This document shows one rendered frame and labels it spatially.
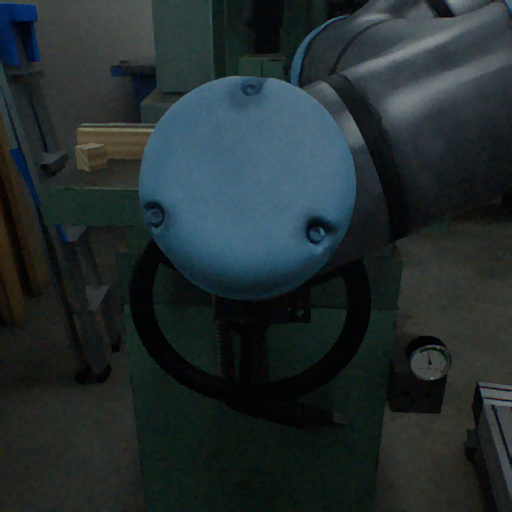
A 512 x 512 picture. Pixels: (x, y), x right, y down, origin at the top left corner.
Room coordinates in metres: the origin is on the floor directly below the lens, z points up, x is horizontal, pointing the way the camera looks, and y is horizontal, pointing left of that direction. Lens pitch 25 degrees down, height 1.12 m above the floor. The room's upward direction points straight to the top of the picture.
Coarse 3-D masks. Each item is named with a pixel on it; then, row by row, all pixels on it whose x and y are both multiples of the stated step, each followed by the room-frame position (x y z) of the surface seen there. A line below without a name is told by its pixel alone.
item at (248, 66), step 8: (248, 56) 0.89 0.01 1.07; (256, 56) 0.89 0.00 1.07; (264, 56) 0.89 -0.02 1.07; (272, 56) 0.89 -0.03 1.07; (280, 56) 0.89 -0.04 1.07; (240, 64) 0.84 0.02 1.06; (248, 64) 0.83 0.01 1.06; (256, 64) 0.83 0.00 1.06; (264, 64) 0.83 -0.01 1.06; (272, 64) 0.83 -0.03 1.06; (280, 64) 0.83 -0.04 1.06; (240, 72) 0.84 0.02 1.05; (248, 72) 0.84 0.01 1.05; (256, 72) 0.83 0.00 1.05; (264, 72) 0.83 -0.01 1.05; (272, 72) 0.83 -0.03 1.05; (280, 72) 0.83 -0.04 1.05; (280, 80) 0.83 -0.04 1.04
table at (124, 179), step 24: (72, 168) 0.84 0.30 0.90; (120, 168) 0.84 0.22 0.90; (48, 192) 0.74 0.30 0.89; (72, 192) 0.74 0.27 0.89; (96, 192) 0.73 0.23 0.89; (120, 192) 0.73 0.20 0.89; (48, 216) 0.74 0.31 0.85; (72, 216) 0.74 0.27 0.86; (96, 216) 0.73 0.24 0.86; (120, 216) 0.73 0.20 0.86
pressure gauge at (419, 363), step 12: (432, 336) 0.66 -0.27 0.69; (408, 348) 0.66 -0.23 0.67; (420, 348) 0.64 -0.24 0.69; (432, 348) 0.64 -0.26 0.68; (444, 348) 0.64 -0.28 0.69; (408, 360) 0.64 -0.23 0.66; (420, 360) 0.64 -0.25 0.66; (432, 360) 0.64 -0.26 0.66; (444, 360) 0.64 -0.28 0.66; (420, 372) 0.64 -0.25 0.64; (432, 372) 0.64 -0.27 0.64; (444, 372) 0.64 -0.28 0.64
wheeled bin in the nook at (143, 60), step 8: (144, 56) 2.92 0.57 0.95; (152, 56) 2.80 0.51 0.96; (120, 64) 2.88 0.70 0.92; (128, 64) 2.59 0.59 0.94; (136, 64) 2.59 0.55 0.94; (144, 64) 2.59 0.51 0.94; (152, 64) 2.59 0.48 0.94; (112, 72) 2.65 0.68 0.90; (120, 72) 2.65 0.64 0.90; (128, 72) 2.58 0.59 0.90; (136, 72) 2.57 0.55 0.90; (144, 72) 2.58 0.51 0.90; (152, 72) 2.58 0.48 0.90; (136, 80) 2.61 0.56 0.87; (144, 80) 2.61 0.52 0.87; (152, 80) 2.61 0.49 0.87; (136, 88) 2.61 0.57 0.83; (144, 88) 2.61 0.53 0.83; (152, 88) 2.61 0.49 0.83; (136, 96) 2.62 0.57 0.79; (144, 96) 2.61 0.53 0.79; (136, 104) 2.63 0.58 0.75
